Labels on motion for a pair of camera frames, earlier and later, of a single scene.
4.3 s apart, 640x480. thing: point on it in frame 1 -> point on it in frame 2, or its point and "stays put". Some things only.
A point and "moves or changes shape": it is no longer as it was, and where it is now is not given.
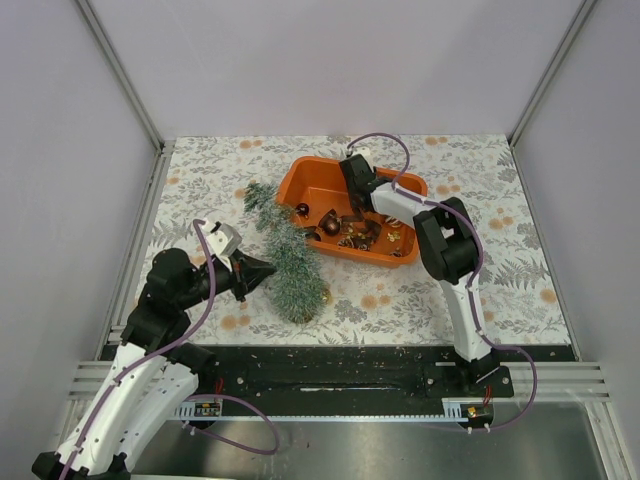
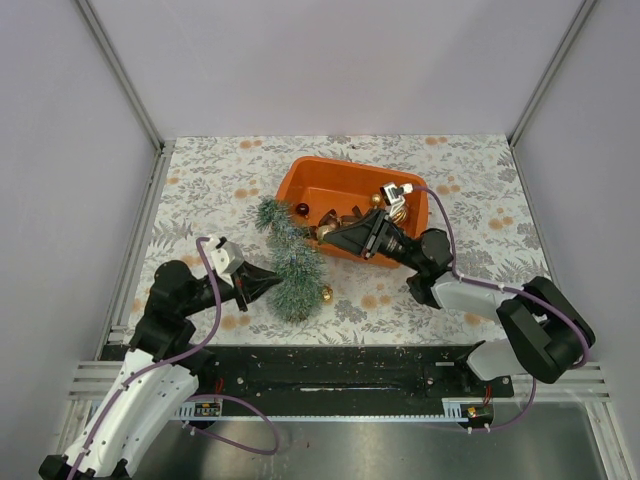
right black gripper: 358,201 -> 373,235
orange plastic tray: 315,190 stays put
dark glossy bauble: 302,209 stays put
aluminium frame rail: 157,177 stays put
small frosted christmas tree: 297,284 moves or changes shape
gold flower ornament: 326,295 stays put
